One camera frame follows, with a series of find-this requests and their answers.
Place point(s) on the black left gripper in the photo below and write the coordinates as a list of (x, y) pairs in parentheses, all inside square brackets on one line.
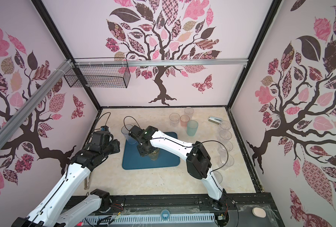
[(116, 144)]

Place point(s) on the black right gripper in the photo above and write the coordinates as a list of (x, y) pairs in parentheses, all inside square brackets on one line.
[(141, 152)]

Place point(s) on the tall blue translucent cup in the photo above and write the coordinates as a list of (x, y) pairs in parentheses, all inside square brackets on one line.
[(125, 131)]

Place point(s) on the yellow translucent glass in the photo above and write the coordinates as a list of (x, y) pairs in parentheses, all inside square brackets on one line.
[(155, 154)]

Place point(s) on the dark teal plastic tray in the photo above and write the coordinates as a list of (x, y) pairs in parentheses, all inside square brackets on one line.
[(133, 161)]

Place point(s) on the green translucent cup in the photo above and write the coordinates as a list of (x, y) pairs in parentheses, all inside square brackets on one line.
[(192, 127)]

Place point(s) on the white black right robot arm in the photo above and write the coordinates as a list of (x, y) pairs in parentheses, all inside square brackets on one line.
[(195, 155)]

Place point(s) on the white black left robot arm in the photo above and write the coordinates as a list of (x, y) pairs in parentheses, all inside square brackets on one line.
[(49, 213)]

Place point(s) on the clear cup back left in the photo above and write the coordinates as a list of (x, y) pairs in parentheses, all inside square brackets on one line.
[(174, 119)]

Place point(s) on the clear cup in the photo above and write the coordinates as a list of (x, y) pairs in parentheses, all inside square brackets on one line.
[(224, 125), (228, 146), (224, 135), (174, 119), (189, 111)]

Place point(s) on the wooden tongs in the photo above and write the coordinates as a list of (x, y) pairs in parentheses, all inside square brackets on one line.
[(87, 182)]

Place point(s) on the pink translucent cup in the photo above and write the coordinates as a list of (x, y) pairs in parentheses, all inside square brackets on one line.
[(184, 119)]

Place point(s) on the clear cup back centre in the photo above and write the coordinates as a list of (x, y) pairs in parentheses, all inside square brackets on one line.
[(189, 111)]

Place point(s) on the silver metal box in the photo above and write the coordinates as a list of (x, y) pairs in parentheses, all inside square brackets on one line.
[(215, 120)]

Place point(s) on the blue tape roll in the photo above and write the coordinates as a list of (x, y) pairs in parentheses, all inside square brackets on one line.
[(165, 215)]

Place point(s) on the clear cup right middle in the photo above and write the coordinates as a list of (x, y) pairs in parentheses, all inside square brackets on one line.
[(224, 135)]

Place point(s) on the clear cup right top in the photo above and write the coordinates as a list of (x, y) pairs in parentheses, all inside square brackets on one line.
[(224, 125)]

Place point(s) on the clear glass front right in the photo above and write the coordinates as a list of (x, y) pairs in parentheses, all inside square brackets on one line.
[(218, 176)]

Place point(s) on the clear glass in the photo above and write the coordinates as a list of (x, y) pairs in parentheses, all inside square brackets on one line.
[(225, 161), (218, 176)]

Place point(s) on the clear cup right lower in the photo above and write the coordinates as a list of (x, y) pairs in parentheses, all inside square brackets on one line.
[(228, 146)]

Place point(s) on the clear glass front left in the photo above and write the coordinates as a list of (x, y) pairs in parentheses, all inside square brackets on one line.
[(225, 161)]

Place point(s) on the beige round disc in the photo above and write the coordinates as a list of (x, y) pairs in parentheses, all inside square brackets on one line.
[(259, 212)]

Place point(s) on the black wire basket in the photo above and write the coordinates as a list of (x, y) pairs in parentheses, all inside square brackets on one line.
[(110, 72)]

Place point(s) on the aluminium rail back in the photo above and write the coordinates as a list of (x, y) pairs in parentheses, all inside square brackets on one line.
[(228, 61)]

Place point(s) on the aluminium rail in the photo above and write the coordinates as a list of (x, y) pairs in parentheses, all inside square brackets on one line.
[(21, 115), (228, 61)]

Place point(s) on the grey slotted cable duct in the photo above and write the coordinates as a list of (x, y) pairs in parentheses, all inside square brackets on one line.
[(146, 220)]

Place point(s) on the aluminium rail left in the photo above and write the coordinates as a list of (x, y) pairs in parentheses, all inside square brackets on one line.
[(21, 115)]

